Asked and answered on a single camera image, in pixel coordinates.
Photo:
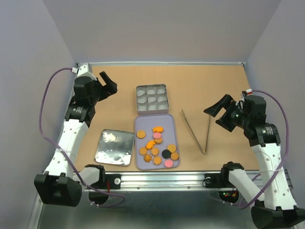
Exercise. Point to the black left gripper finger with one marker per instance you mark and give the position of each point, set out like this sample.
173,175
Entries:
110,86
104,95

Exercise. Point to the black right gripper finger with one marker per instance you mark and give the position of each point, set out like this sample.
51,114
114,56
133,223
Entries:
226,124
225,102

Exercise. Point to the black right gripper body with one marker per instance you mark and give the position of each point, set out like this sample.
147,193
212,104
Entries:
235,115

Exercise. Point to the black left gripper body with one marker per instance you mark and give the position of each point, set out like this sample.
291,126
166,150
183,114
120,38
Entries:
97,88

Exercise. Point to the metal tongs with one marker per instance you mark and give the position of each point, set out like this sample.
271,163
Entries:
199,127

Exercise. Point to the orange fish cookie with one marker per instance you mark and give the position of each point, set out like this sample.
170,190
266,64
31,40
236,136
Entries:
150,144
158,129

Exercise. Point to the pink round cookie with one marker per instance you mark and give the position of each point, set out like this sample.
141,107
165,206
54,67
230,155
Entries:
157,135
168,163

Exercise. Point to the brown scalloped cookie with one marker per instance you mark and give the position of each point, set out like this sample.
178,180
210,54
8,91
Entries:
174,156
158,140

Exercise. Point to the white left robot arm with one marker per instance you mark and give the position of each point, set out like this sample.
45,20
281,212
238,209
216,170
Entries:
61,183

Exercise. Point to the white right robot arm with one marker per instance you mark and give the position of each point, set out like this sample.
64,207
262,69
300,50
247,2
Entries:
272,206

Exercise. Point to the square cookie tin with cups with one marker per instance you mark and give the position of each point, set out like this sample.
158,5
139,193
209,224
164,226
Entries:
152,99

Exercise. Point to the round dotted biscuit left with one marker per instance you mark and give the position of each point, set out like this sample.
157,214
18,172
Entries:
141,134

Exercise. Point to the silver tin lid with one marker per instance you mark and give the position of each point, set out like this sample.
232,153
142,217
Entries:
115,147

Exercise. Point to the black sandwich cookie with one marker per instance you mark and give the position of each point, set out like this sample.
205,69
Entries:
166,153

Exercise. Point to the plain round tan cookie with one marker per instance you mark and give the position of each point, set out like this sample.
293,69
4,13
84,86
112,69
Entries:
143,151

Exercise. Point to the lavender plastic tray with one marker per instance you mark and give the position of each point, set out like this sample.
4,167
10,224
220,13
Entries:
156,144

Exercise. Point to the circuit board with leds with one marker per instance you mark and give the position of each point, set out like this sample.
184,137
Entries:
231,196

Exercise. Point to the tan maple leaf cookie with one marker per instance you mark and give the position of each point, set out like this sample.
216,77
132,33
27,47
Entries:
154,151

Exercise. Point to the swirl flower cookie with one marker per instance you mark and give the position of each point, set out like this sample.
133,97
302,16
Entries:
147,158

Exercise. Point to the tan leaf cookie lower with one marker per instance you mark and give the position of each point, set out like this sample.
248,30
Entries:
157,160

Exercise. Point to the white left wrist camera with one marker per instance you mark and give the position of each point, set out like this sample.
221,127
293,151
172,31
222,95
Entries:
85,70

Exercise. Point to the aluminium mounting rail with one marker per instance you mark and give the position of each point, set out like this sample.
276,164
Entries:
153,200

